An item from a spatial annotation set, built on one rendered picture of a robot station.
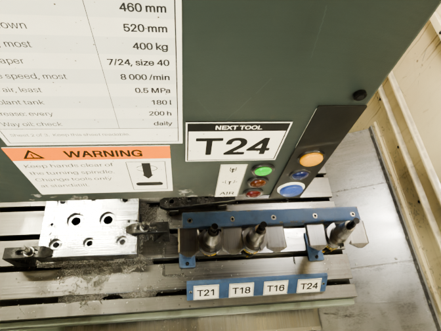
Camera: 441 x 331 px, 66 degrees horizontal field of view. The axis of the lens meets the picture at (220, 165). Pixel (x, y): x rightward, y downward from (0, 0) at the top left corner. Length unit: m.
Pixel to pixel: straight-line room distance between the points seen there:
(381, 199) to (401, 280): 0.32
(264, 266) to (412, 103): 0.80
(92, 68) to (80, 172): 0.16
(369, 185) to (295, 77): 1.30
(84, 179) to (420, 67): 1.25
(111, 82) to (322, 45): 0.15
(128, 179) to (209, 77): 0.18
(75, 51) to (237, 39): 0.11
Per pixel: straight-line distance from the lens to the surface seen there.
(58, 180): 0.42
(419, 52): 1.46
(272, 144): 0.35
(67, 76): 0.27
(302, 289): 1.19
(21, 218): 1.34
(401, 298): 1.45
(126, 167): 0.38
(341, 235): 0.91
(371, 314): 1.44
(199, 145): 0.34
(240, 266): 1.18
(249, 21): 0.23
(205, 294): 1.12
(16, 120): 0.33
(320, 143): 0.37
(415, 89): 1.45
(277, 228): 0.90
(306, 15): 0.24
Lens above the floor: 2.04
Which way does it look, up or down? 61 degrees down
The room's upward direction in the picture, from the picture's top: 11 degrees clockwise
